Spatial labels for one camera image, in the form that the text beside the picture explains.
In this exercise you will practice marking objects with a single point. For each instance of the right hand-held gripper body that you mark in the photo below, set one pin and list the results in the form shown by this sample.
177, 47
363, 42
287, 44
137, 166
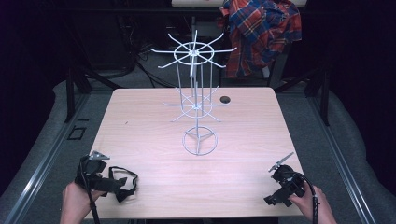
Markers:
288, 182

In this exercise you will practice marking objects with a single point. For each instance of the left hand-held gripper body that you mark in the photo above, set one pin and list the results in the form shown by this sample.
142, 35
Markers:
93, 179

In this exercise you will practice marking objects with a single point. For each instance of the person's right hand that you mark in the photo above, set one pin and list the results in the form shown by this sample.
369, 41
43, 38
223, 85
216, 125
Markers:
311, 207

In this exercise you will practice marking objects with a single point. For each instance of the person's left hand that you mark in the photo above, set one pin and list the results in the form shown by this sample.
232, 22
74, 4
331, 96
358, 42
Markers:
74, 202

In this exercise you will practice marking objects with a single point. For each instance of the black metal stand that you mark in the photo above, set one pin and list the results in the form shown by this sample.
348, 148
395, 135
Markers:
320, 93
74, 90

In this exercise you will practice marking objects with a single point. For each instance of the red blue plaid shirt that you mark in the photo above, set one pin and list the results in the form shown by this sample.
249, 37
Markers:
260, 34

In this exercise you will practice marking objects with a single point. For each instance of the aluminium floor rail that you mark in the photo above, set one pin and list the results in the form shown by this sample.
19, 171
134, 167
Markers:
345, 174
40, 168

